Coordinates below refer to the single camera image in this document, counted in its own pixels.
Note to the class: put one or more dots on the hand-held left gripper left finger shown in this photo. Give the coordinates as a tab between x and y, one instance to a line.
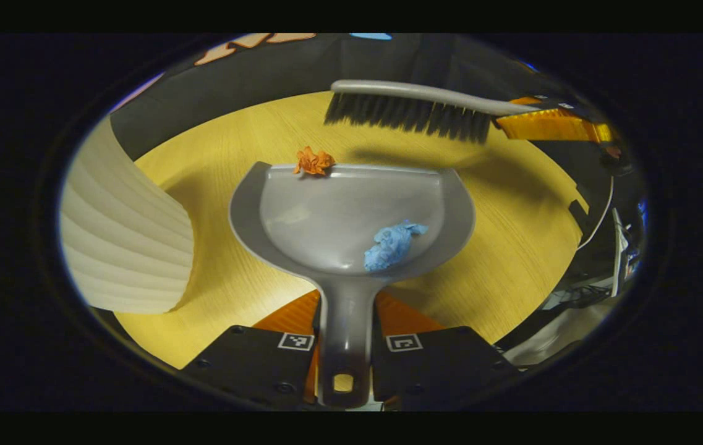
252	364

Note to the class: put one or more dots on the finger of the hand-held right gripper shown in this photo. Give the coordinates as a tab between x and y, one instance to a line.
549	127
552	102

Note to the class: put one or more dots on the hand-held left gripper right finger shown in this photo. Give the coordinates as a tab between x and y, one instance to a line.
438	364

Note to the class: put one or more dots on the blue paper ball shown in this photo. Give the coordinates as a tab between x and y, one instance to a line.
391	244

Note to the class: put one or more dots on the small grey broom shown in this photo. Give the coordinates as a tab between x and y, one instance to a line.
400	89

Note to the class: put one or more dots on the grey plastic dustpan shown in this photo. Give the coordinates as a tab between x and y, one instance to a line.
339	216

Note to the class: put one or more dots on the white ribbed garbage bin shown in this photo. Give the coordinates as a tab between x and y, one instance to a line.
122	247

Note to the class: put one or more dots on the orange paper ball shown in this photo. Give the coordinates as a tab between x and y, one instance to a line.
314	162

